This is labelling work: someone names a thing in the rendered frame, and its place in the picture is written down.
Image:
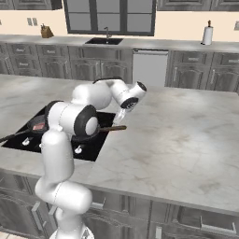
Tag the black sink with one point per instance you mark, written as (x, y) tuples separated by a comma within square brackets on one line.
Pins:
[(104, 41)]

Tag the grey wall cupboards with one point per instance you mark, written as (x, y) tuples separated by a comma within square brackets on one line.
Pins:
[(28, 4), (199, 5)]

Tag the black hob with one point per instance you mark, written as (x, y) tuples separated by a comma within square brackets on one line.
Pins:
[(93, 146)]

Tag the grey wall socket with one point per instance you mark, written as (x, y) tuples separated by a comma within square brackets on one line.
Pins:
[(236, 25), (32, 21)]

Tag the pale grey dishwasher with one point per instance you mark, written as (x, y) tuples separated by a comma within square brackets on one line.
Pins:
[(150, 68)]

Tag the grey island drawer front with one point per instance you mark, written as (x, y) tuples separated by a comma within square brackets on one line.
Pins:
[(189, 219), (15, 183), (124, 203)]

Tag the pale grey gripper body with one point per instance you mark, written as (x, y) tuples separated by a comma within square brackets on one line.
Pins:
[(119, 117)]

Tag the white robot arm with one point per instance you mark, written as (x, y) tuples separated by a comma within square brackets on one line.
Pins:
[(57, 158)]

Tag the dark framed window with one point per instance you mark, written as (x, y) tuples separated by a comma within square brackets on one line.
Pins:
[(109, 17)]

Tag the brown knife block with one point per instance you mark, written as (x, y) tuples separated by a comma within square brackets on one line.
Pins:
[(47, 32)]

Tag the red steak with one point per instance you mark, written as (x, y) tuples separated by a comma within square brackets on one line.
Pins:
[(39, 127)]

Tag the white hob knob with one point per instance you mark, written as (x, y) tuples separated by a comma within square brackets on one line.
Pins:
[(40, 145), (25, 142), (78, 150)]

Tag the grey island cupboard door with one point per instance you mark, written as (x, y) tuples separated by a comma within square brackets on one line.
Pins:
[(118, 228), (15, 217)]

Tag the grey tap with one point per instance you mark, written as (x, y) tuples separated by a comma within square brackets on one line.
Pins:
[(107, 32)]

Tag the white paper towel roll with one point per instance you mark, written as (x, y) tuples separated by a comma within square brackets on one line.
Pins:
[(207, 35)]

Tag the grey base cupboard run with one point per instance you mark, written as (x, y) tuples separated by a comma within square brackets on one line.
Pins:
[(202, 70), (56, 62)]

